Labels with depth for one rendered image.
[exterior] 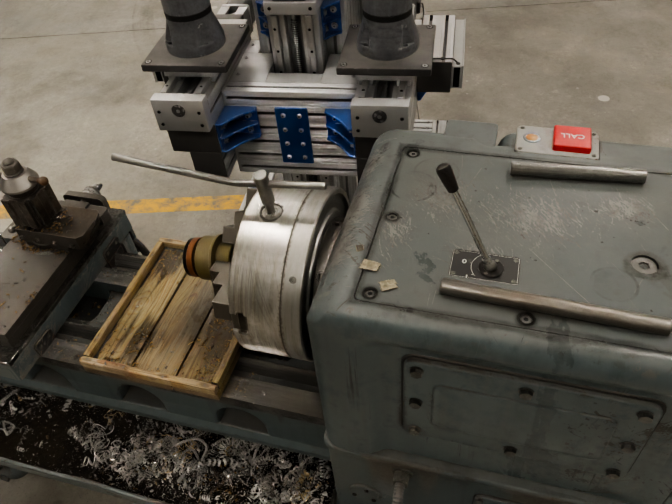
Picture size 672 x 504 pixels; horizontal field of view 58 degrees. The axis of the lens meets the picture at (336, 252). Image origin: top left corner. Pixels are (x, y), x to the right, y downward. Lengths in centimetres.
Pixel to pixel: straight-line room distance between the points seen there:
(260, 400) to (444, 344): 51
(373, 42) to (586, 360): 95
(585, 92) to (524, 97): 33
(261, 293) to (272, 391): 30
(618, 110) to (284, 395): 275
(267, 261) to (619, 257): 51
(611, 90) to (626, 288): 291
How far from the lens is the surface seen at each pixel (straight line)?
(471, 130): 112
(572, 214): 98
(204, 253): 114
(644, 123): 354
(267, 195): 96
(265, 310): 99
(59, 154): 367
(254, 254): 98
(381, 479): 126
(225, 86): 168
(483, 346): 81
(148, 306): 140
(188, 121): 160
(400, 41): 151
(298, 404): 120
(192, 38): 163
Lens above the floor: 190
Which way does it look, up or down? 46 degrees down
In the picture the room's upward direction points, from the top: 6 degrees counter-clockwise
